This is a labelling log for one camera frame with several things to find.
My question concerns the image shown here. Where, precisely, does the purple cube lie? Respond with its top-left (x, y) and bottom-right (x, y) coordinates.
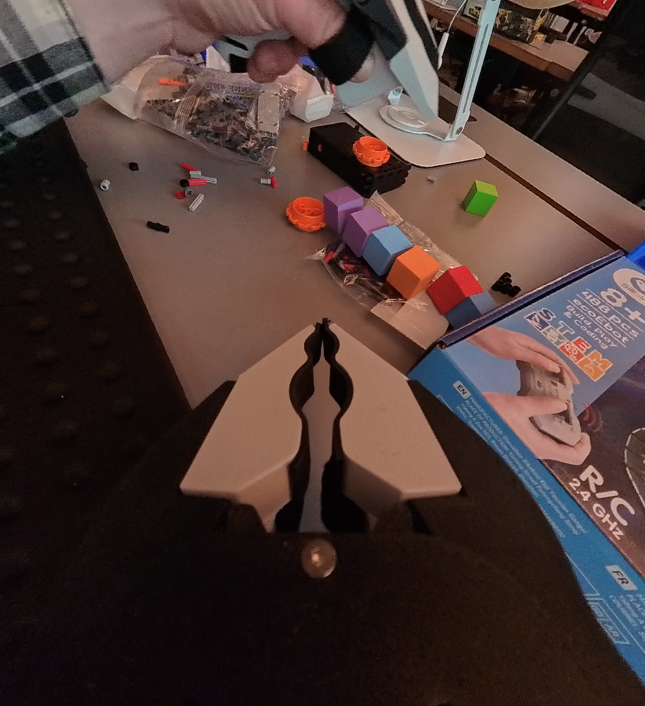
top-left (322, 186), bottom-right (364, 235)
top-left (342, 208), bottom-right (389, 258)

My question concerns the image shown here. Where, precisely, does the black perforated panel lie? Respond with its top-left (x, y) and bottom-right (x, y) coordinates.
top-left (0, 118), bottom-right (191, 552)

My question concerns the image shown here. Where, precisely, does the person's left forearm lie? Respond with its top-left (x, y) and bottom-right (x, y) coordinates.
top-left (0, 0), bottom-right (109, 166)

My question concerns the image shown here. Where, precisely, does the cluster of red grey pins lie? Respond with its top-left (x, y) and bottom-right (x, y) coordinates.
top-left (175, 161), bottom-right (218, 214)

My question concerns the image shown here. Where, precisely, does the red cube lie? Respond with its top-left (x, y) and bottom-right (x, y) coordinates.
top-left (426, 266), bottom-right (484, 315)

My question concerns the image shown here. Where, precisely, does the green cube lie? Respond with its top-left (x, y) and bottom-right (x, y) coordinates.
top-left (462, 180), bottom-right (499, 217)

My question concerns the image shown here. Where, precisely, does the white book stand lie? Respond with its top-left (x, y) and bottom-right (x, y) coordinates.
top-left (347, 0), bottom-right (502, 169)

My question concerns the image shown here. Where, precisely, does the person's left hand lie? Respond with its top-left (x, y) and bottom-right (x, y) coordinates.
top-left (68, 0), bottom-right (351, 85)

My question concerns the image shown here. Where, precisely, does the white lamp cord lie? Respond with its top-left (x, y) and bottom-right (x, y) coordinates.
top-left (438, 0), bottom-right (456, 69)

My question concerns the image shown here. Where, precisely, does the orange cube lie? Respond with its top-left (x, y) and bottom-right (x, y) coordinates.
top-left (386, 245), bottom-right (442, 300)

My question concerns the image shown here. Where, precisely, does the blue cube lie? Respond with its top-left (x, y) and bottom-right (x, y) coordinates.
top-left (445, 292), bottom-right (497, 331)
top-left (363, 225), bottom-right (414, 277)

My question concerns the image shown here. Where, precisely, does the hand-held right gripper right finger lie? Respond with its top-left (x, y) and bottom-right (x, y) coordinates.
top-left (321, 320), bottom-right (462, 533)

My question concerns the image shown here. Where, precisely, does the blue printed toy box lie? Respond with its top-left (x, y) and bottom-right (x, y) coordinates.
top-left (408, 251), bottom-right (645, 706)

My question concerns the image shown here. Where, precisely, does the clear bag of dark parts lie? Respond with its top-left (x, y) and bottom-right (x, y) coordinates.
top-left (303, 192), bottom-right (453, 349)

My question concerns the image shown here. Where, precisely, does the black perforated block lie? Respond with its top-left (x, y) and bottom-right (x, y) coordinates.
top-left (307, 124), bottom-right (411, 194)

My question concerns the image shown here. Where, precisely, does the white paper packet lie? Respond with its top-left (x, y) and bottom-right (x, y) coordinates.
top-left (289, 69), bottom-right (335, 123)

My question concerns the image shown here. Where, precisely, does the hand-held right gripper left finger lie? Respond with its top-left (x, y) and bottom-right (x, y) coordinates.
top-left (181, 321), bottom-right (326, 533)

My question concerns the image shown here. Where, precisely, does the clear bag of grey parts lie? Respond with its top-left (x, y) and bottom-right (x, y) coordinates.
top-left (102, 55), bottom-right (296, 166)

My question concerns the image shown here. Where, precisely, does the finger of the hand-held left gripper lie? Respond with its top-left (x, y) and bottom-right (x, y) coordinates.
top-left (335, 0), bottom-right (440, 115)

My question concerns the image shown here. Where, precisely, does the orange gear wheel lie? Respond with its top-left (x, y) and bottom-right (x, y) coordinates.
top-left (352, 137), bottom-right (391, 167)
top-left (285, 197), bottom-right (328, 232)

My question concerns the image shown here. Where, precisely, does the black office chair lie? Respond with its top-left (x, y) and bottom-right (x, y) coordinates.
top-left (521, 0), bottom-right (645, 213)

